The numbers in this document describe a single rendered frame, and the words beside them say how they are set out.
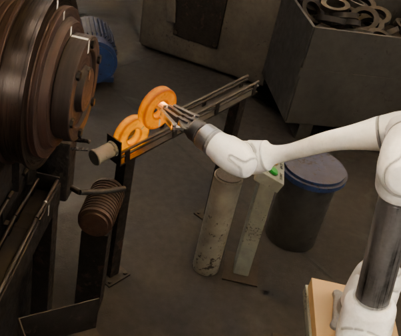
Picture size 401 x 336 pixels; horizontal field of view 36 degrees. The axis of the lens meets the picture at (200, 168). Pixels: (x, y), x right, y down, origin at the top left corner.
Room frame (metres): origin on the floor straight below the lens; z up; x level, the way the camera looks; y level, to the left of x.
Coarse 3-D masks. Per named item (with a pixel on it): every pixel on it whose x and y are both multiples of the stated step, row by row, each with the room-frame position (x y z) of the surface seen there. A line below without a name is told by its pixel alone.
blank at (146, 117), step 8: (160, 88) 1.81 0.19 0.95; (168, 88) 1.84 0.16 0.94; (152, 96) 1.77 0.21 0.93; (160, 96) 1.79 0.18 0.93; (168, 96) 1.82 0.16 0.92; (176, 96) 1.86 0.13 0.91; (144, 104) 1.76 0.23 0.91; (152, 104) 1.76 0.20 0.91; (168, 104) 1.83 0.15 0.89; (144, 112) 1.75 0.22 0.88; (152, 112) 1.77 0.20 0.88; (144, 120) 1.75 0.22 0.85; (152, 120) 1.78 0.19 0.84; (160, 120) 1.81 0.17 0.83; (152, 128) 1.79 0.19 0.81
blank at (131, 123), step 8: (128, 120) 1.85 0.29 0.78; (136, 120) 1.86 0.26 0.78; (120, 128) 1.83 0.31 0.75; (128, 128) 1.83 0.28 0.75; (136, 128) 1.87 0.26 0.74; (144, 128) 1.90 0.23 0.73; (120, 136) 1.81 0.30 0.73; (128, 136) 1.84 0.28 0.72; (136, 136) 1.90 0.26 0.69; (144, 136) 1.91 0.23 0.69; (128, 144) 1.84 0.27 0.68
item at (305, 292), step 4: (304, 288) 1.67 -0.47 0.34; (304, 292) 1.66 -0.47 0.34; (304, 296) 1.64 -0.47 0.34; (304, 300) 1.62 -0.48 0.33; (308, 300) 1.61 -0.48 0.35; (304, 304) 1.61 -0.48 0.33; (308, 304) 1.59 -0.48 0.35; (304, 308) 1.59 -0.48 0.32; (308, 308) 1.57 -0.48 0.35; (304, 312) 1.58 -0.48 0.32; (308, 312) 1.55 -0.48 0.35; (304, 316) 1.56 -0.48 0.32; (308, 316) 1.53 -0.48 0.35; (308, 320) 1.51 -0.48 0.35; (308, 324) 1.50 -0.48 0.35; (308, 328) 1.48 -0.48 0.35; (308, 332) 1.46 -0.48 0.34
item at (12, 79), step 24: (48, 0) 1.38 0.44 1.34; (72, 0) 1.53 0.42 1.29; (24, 24) 1.28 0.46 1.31; (24, 48) 1.24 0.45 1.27; (0, 72) 1.20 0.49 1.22; (24, 72) 1.20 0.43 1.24; (0, 96) 1.18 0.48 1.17; (24, 96) 1.18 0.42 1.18; (0, 120) 1.17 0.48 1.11; (24, 120) 1.19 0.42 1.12; (0, 144) 1.19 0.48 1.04; (24, 144) 1.19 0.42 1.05
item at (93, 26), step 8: (88, 24) 3.65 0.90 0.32; (96, 24) 3.68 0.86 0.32; (104, 24) 3.76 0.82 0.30; (88, 32) 3.53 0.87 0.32; (96, 32) 3.53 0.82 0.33; (104, 32) 3.59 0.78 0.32; (104, 40) 3.47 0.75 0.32; (112, 40) 3.57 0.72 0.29; (104, 48) 3.40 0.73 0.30; (112, 48) 3.45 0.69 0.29; (104, 56) 3.40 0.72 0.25; (112, 56) 3.41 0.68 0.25; (104, 64) 3.40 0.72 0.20; (112, 64) 3.42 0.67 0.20; (104, 72) 3.40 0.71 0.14; (112, 72) 3.42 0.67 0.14; (104, 80) 3.42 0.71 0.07; (112, 80) 3.55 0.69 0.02
